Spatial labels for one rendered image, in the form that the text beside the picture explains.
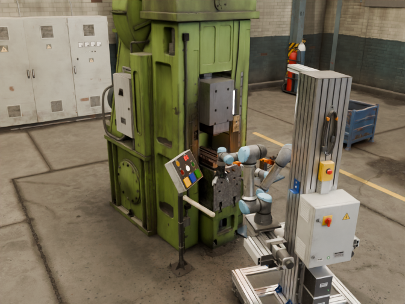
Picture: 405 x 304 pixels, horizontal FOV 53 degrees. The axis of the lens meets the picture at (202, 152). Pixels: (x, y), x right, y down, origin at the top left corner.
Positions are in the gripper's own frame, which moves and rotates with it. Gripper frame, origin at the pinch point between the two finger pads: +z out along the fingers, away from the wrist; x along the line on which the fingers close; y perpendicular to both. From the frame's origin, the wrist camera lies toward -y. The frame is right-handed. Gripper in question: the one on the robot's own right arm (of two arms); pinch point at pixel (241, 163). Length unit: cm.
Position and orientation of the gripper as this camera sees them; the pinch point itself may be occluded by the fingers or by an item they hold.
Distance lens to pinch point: 383.3
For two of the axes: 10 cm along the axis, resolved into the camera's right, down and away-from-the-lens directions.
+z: -6.3, -2.5, 7.4
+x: 7.8, -2.4, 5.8
